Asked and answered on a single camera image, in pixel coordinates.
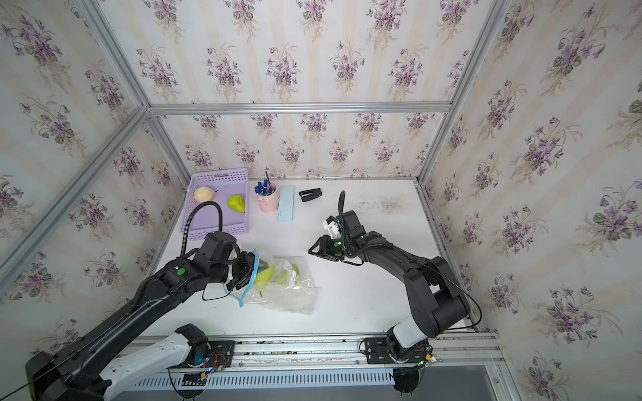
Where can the black stapler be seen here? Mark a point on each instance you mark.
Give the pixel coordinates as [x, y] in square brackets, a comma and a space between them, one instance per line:
[311, 194]

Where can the green pear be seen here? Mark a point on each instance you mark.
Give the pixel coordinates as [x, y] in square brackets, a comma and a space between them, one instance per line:
[289, 276]
[265, 274]
[237, 203]

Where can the blue pens bundle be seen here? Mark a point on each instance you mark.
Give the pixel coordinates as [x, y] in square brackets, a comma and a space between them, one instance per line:
[266, 187]

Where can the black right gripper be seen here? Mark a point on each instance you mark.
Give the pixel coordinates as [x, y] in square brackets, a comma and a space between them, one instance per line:
[324, 249]

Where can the clear zip-top bag blue seal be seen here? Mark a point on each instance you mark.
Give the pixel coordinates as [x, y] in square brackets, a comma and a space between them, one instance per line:
[300, 299]

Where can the aluminium frame bars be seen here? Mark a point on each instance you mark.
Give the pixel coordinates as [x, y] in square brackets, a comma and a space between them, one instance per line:
[146, 112]

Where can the light blue flat case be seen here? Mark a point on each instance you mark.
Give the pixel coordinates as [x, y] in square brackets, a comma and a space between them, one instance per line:
[285, 213]

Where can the pink pen cup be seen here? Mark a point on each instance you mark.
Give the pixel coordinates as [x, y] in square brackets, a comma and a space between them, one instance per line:
[268, 203]

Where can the purple plastic basket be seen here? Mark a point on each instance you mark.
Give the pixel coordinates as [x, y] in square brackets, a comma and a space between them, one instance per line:
[226, 184]

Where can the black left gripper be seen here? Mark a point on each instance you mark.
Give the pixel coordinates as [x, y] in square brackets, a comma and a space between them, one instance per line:
[247, 266]

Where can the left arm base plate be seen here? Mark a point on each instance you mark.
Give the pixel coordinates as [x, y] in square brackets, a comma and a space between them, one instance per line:
[215, 356]

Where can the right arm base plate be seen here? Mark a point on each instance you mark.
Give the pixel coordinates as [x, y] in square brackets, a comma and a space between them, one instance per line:
[379, 350]

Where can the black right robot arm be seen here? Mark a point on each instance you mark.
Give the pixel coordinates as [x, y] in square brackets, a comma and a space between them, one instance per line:
[436, 300]

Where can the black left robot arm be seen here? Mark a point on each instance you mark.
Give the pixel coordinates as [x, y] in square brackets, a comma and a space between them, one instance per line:
[92, 367]

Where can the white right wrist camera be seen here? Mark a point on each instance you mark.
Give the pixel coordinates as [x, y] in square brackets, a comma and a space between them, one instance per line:
[332, 227]

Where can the yellow pear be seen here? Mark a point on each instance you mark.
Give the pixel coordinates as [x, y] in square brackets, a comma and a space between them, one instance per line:
[204, 194]

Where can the aluminium mounting rail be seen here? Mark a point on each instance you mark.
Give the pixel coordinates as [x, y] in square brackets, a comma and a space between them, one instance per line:
[315, 361]

